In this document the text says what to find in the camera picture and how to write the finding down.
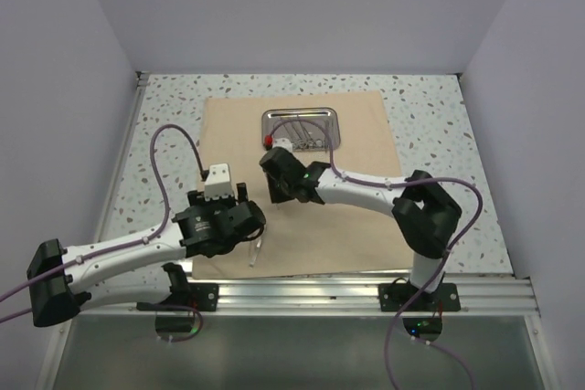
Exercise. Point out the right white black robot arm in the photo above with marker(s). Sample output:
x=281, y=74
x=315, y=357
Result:
x=427, y=216

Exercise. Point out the beige cloth wrap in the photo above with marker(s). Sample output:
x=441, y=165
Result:
x=306, y=238

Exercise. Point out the aluminium rail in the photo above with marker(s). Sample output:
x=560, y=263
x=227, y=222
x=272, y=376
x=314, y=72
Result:
x=142, y=78
x=335, y=295

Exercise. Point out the aluminium left side rail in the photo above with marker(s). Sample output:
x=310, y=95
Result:
x=142, y=78

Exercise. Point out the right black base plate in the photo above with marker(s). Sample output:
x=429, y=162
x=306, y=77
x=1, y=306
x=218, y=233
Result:
x=394, y=295

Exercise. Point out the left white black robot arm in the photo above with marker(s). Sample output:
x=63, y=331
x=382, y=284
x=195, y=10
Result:
x=143, y=267

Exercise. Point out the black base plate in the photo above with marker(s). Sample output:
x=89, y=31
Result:
x=394, y=295
x=201, y=296

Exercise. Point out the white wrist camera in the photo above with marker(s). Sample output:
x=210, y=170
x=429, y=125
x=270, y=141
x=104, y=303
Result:
x=218, y=183
x=270, y=142

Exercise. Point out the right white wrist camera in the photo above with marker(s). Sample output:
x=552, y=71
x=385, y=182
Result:
x=270, y=142

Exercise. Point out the steel scissors in tray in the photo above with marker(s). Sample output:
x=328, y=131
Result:
x=306, y=144

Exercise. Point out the aluminium front rail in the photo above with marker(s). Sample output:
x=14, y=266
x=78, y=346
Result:
x=335, y=295

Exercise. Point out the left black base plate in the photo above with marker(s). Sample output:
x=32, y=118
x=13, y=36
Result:
x=201, y=296

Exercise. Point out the steel instrument tray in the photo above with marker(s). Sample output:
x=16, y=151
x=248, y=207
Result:
x=271, y=122

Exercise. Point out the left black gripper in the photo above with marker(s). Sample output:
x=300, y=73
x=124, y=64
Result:
x=198, y=199

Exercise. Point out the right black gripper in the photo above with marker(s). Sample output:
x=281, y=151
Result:
x=277, y=196

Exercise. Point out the steel tweezers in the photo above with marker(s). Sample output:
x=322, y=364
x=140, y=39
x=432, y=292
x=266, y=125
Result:
x=254, y=251

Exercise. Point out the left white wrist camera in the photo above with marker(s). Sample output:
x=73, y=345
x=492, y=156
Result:
x=218, y=183

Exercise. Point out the steel clamp in tray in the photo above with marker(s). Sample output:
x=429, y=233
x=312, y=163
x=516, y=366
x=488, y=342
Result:
x=316, y=132

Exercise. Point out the steel forceps in tray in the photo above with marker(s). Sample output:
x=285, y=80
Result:
x=295, y=134

